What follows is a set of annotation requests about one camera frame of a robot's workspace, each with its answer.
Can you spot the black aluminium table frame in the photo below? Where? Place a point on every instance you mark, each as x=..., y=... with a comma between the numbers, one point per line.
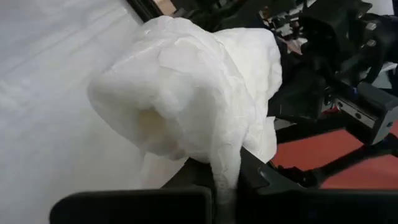
x=143, y=7

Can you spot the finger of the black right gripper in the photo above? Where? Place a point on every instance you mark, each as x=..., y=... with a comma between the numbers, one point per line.
x=298, y=93

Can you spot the red plastic bin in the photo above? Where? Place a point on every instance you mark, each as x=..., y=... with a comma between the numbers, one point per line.
x=311, y=149

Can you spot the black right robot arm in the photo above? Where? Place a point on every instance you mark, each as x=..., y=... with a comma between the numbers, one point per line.
x=236, y=14

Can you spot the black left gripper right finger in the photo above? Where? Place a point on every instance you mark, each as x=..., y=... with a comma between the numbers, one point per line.
x=311, y=208

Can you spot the white lace garment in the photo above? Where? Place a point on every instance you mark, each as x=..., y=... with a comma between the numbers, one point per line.
x=186, y=93

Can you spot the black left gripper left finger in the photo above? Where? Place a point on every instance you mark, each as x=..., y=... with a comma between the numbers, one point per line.
x=130, y=208

